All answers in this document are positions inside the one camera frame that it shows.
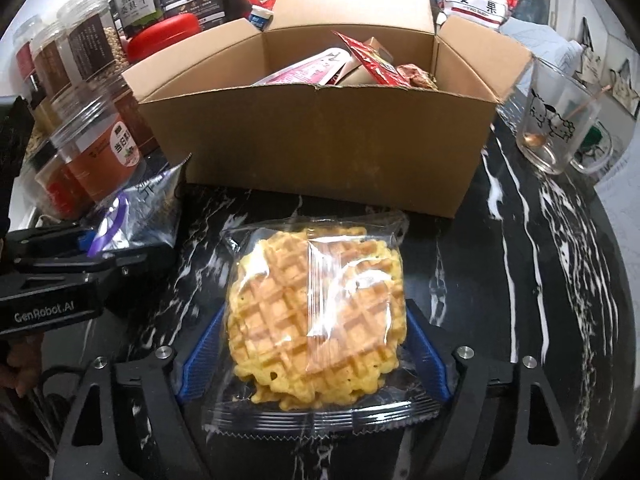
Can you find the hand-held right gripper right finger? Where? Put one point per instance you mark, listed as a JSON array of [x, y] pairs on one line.
[[425, 360]]

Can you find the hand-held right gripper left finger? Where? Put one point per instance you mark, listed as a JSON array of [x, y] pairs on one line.
[[200, 355]]

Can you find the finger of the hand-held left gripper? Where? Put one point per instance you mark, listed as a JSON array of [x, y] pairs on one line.
[[55, 240], [75, 267]]

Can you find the purple snack packet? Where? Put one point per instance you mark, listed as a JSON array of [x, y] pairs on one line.
[[140, 210]]

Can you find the clear-wrapped waffle packet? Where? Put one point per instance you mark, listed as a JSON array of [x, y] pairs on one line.
[[310, 310]]

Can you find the brown cardboard box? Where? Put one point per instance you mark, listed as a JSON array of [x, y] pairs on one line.
[[320, 150]]

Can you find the brown coffee packet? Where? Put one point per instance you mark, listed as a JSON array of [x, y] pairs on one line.
[[417, 77]]

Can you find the pink red stick packet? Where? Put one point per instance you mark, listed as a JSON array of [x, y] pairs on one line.
[[300, 70]]

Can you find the red snack packet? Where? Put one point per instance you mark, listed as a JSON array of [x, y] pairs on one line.
[[370, 57]]

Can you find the person's left hand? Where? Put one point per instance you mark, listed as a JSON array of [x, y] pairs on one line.
[[12, 365]]

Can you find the brown label jar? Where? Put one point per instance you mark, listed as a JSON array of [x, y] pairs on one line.
[[50, 65]]

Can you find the tall red label jar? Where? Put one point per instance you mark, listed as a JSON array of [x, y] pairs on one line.
[[25, 55]]

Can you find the dark label jar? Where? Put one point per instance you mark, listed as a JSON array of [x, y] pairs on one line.
[[90, 40]]

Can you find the red canister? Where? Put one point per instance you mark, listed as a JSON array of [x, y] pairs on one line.
[[160, 40]]

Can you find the glass mug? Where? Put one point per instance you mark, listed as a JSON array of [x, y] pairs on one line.
[[555, 120]]

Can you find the thin stir stick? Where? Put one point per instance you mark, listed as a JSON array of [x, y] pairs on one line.
[[575, 112]]

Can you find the small white blue packet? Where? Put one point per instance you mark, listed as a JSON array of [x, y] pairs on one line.
[[260, 17]]

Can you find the white tote bag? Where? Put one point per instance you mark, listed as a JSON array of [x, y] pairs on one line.
[[625, 87], [592, 52]]

